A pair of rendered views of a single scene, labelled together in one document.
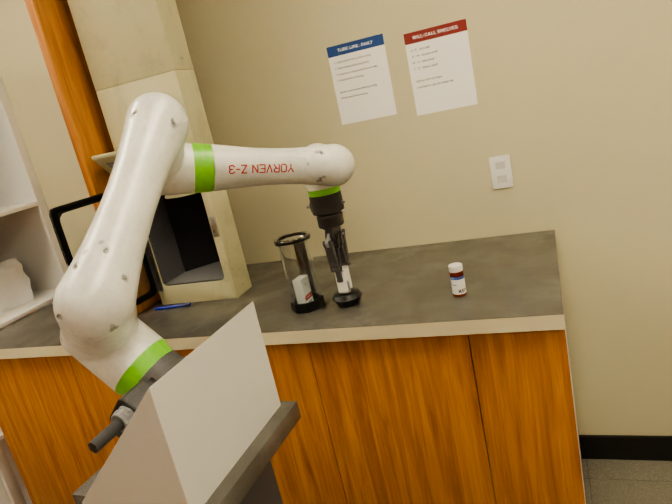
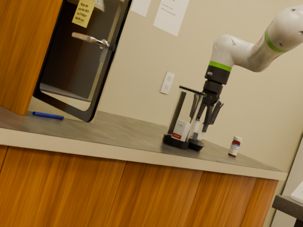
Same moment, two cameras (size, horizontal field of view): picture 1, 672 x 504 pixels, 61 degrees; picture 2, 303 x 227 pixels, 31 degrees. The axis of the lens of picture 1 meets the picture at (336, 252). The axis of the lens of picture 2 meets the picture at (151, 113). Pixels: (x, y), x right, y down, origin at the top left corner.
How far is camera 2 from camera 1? 2.46 m
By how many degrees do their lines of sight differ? 74
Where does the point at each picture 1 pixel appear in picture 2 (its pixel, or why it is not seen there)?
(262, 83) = not seen: outside the picture
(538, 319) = (282, 174)
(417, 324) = (254, 168)
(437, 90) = (167, 16)
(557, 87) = (202, 48)
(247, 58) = not seen: outside the picture
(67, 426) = not seen: outside the picture
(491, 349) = (259, 188)
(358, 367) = (214, 193)
